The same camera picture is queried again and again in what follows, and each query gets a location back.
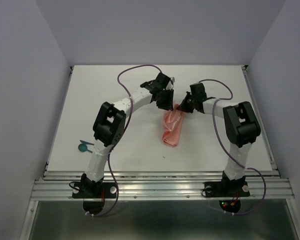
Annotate pink satin napkin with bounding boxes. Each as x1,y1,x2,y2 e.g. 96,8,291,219
162,103,185,148

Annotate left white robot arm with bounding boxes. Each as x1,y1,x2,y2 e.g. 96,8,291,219
78,72,175,197

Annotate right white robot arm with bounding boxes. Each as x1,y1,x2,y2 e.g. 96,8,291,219
177,79,261,195

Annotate teal plastic utensil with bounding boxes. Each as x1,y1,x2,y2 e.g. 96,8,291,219
80,140,94,145

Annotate teal plastic spoon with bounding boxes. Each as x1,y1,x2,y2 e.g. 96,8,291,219
77,143,93,153

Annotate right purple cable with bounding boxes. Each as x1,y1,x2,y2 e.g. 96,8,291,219
198,79,267,216

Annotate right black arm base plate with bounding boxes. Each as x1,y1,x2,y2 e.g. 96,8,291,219
201,181,250,198

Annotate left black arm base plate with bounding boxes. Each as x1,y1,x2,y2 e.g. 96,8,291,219
69,181,117,199

